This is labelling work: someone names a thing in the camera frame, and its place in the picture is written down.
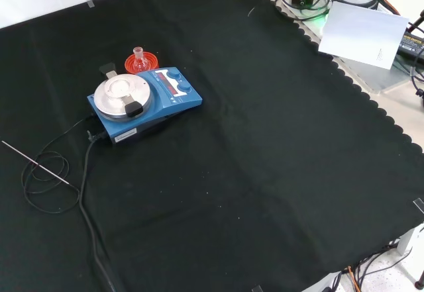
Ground clear round-bottom flask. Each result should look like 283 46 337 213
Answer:
132 46 150 73

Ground black cloth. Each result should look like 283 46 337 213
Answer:
0 0 424 292

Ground blue base heater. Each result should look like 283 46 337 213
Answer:
87 66 203 146

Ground thin metal probe rod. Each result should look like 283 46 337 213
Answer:
1 140 72 187

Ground pale board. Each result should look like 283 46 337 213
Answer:
317 1 410 70

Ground black power adapter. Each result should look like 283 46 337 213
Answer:
396 30 424 63

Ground white table leg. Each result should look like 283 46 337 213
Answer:
396 224 424 257

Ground aluminium heating block black handles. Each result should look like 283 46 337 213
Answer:
98 62 144 119

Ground red flask support ring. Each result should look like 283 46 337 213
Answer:
125 52 160 75

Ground thin black probe cable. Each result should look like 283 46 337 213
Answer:
21 116 97 214

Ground thick black power cable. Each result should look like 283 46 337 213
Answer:
78 130 117 292

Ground grey metal base plate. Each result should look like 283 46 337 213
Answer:
274 0 424 94

